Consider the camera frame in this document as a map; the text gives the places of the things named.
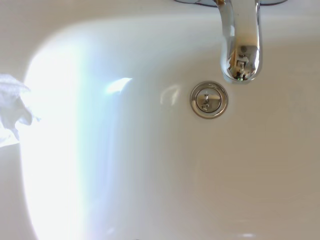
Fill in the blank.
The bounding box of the white ceramic sink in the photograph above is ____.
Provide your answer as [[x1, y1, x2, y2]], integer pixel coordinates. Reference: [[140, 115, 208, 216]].
[[0, 0, 320, 240]]

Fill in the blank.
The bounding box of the chrome sink faucet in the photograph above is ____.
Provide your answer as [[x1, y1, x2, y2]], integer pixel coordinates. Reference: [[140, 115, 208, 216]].
[[172, 0, 288, 85]]

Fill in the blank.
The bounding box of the chrome sink drain stopper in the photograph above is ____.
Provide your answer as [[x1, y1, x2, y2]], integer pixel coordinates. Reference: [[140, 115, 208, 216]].
[[189, 80, 230, 120]]

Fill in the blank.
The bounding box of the white tissue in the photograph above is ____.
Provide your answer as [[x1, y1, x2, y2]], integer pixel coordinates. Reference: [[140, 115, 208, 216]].
[[0, 73, 42, 147]]

